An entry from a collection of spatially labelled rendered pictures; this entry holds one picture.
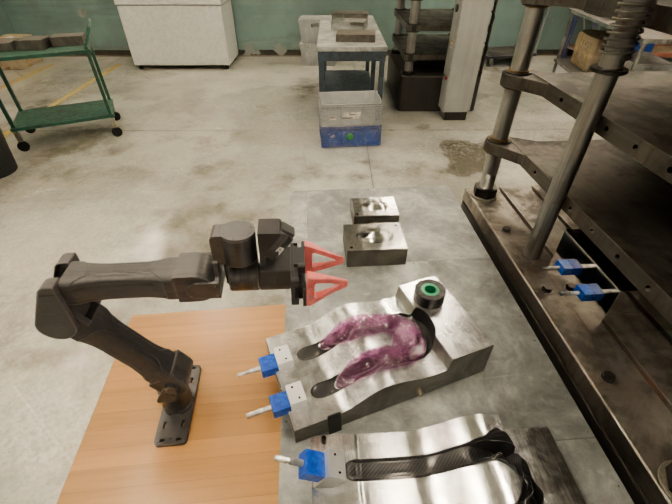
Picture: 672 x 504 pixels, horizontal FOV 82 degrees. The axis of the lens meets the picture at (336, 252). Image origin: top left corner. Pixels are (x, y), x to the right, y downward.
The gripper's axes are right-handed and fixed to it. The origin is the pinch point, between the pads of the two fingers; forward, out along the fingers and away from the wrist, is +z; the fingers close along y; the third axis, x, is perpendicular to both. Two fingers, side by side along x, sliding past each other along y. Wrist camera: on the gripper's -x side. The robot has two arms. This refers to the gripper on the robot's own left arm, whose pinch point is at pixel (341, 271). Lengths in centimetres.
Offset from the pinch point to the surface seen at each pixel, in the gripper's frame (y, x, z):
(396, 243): 47, 31, 25
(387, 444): -18.2, 30.1, 8.9
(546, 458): -23, 31, 40
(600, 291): 15, 25, 75
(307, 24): 625, 60, 20
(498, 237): 57, 38, 68
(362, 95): 350, 78, 65
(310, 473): -24.3, 24.8, -6.7
